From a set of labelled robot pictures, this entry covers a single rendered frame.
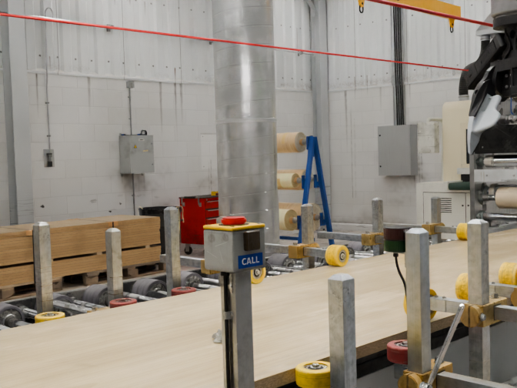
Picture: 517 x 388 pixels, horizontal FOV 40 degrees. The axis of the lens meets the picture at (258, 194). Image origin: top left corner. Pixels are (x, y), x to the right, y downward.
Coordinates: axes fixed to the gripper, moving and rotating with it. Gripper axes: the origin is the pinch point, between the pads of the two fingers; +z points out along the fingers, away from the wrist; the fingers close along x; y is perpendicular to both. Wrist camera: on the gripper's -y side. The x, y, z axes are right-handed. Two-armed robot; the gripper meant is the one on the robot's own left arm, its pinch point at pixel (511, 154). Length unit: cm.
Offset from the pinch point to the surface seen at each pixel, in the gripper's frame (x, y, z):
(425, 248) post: 6.9, -37.6, 19.0
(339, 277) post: -17.1, -26.3, 21.4
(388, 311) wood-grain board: 20, -80, 42
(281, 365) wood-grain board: -23, -44, 42
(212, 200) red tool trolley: 159, -857, 57
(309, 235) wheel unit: 34, -174, 31
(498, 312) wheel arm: 32, -49, 37
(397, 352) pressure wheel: 3, -44, 42
